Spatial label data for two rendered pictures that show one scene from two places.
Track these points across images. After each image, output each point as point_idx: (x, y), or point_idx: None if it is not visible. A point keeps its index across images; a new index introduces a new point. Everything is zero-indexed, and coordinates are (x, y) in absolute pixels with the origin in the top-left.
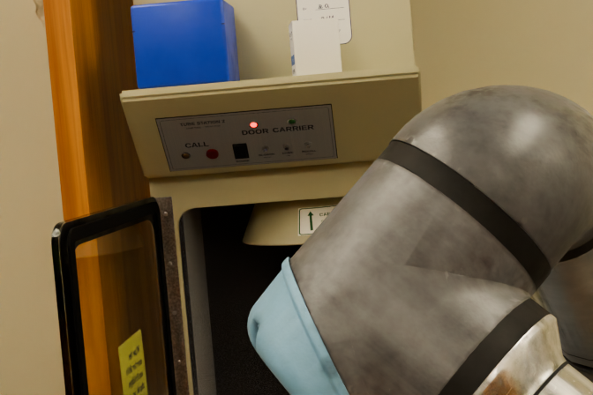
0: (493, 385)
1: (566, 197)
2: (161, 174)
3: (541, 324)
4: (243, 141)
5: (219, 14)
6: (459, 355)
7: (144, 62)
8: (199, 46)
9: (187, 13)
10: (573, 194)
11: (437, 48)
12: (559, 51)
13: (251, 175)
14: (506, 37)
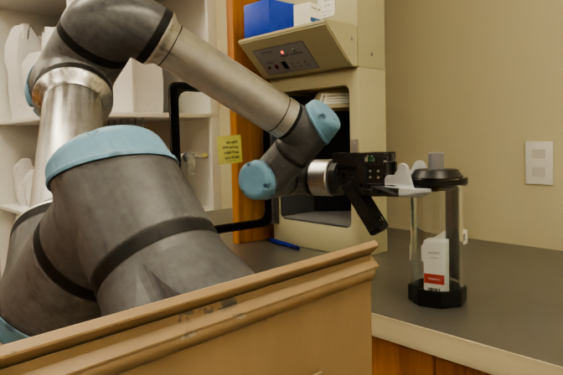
0: (37, 84)
1: (86, 25)
2: (266, 76)
3: (63, 68)
4: (283, 60)
5: (266, 5)
6: (37, 75)
7: (245, 28)
8: (260, 19)
9: (258, 6)
10: (90, 24)
11: (465, 26)
12: (530, 22)
13: (299, 78)
14: (501, 17)
